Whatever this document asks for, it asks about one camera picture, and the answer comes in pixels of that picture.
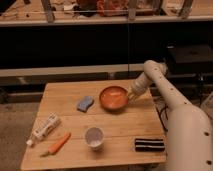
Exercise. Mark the white toothpaste tube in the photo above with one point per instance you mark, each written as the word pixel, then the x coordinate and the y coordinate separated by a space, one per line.
pixel 42 131

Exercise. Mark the blue sponge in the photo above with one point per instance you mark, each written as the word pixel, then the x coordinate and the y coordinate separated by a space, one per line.
pixel 85 103

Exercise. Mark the white paper cup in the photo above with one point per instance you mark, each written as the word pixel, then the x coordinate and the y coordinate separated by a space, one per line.
pixel 94 138

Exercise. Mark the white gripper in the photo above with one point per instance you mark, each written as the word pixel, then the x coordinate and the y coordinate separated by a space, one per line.
pixel 134 93

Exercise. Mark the orange ceramic bowl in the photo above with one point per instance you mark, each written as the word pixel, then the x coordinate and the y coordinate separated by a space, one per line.
pixel 113 98

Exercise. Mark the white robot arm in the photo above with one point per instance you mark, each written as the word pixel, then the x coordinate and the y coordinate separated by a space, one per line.
pixel 189 137

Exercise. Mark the orange carrot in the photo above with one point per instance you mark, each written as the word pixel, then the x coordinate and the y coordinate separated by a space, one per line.
pixel 53 149

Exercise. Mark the wooden table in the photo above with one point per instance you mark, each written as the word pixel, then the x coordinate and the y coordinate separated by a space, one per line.
pixel 138 120

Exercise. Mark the black white striped block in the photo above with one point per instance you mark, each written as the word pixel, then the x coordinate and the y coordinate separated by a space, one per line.
pixel 149 145

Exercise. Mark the black box on shelf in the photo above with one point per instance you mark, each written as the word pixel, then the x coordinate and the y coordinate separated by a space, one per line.
pixel 190 59

